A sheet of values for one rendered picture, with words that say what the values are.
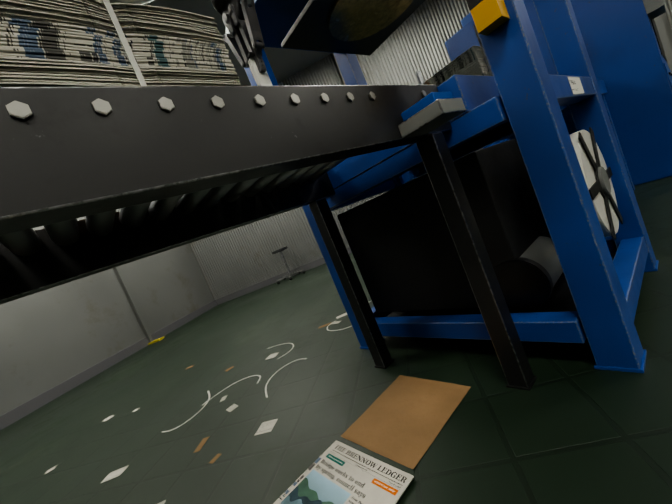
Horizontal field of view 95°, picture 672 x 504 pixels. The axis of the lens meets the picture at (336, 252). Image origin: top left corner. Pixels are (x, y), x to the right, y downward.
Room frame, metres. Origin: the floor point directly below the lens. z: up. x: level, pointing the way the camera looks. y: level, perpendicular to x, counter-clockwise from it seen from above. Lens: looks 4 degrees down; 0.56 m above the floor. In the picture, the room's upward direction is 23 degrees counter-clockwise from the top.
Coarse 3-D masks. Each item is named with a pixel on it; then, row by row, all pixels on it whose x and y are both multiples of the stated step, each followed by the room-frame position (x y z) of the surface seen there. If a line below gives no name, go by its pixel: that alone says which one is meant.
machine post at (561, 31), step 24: (552, 0) 1.05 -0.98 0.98; (552, 24) 1.07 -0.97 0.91; (576, 24) 1.05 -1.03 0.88; (552, 48) 1.08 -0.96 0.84; (576, 48) 1.04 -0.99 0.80; (576, 72) 1.05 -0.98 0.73; (600, 96) 1.05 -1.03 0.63; (576, 120) 1.08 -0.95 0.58; (600, 120) 1.04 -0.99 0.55; (600, 144) 1.05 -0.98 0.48; (624, 168) 1.06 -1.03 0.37; (624, 192) 1.04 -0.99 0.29; (624, 216) 1.05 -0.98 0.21; (648, 240) 1.06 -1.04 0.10; (648, 264) 1.04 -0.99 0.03
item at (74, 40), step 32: (0, 0) 0.43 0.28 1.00; (32, 0) 0.46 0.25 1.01; (64, 0) 0.48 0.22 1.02; (0, 32) 0.42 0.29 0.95; (32, 32) 0.44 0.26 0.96; (64, 32) 0.47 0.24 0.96; (0, 64) 0.41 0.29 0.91; (32, 64) 0.43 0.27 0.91; (64, 64) 0.45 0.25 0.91; (96, 64) 0.48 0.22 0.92
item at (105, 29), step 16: (96, 0) 0.51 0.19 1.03; (96, 16) 0.50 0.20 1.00; (128, 16) 0.53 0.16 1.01; (96, 32) 0.50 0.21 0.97; (112, 32) 0.51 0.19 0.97; (128, 32) 0.53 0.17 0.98; (112, 48) 0.50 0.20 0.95; (144, 48) 0.53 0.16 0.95; (112, 64) 0.49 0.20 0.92; (128, 64) 0.51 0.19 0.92; (144, 64) 0.53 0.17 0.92; (128, 80) 0.50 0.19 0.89
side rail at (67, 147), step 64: (0, 128) 0.29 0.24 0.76; (64, 128) 0.32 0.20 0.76; (128, 128) 0.35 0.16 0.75; (192, 128) 0.40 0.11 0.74; (256, 128) 0.45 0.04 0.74; (320, 128) 0.53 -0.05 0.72; (384, 128) 0.63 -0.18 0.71; (448, 128) 0.79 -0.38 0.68; (0, 192) 0.28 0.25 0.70; (64, 192) 0.31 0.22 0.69; (128, 192) 0.34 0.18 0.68
